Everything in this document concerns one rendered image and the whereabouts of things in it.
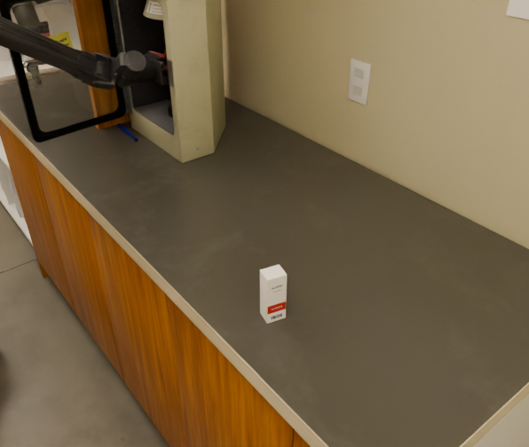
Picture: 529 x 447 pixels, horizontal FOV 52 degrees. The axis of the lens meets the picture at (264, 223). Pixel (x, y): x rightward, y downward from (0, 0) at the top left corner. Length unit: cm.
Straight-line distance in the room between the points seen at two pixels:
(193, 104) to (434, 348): 91
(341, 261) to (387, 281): 11
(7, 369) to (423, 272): 173
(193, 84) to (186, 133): 14
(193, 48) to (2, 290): 170
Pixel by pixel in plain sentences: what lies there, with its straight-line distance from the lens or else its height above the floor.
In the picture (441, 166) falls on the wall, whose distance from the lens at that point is 144.
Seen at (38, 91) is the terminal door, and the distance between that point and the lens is 165.
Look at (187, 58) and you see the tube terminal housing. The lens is 149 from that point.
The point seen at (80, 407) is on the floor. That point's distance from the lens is 219.
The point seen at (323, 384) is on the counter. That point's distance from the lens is 94.
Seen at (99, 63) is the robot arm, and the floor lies 122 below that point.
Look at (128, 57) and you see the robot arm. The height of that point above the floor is 124.
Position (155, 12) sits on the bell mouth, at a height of 133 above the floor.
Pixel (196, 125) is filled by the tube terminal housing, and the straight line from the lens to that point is 156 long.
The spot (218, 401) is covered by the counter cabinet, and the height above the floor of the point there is 66.
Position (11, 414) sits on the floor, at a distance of 226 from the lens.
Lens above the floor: 166
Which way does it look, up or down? 34 degrees down
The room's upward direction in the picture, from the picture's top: straight up
